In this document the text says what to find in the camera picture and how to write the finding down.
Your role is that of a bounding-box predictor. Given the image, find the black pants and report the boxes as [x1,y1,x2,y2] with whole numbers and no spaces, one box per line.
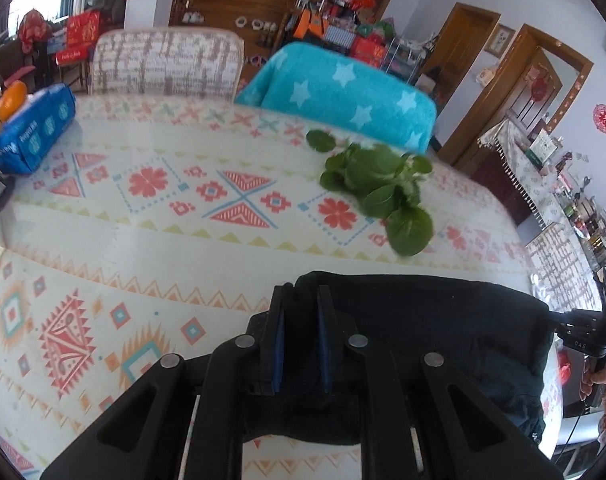
[243,271,552,445]

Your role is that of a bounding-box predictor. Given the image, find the green leafy vegetables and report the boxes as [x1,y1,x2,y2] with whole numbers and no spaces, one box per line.
[306,129,433,257]

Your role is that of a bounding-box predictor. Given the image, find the patterned tablecloth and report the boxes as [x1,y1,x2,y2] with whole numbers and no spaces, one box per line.
[0,96,533,479]

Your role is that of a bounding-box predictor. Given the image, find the blue tissue pack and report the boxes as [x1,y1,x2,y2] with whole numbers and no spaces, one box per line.
[0,84,76,176]

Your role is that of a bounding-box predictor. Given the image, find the orange fruit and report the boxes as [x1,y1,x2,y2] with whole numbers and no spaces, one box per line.
[0,80,28,122]

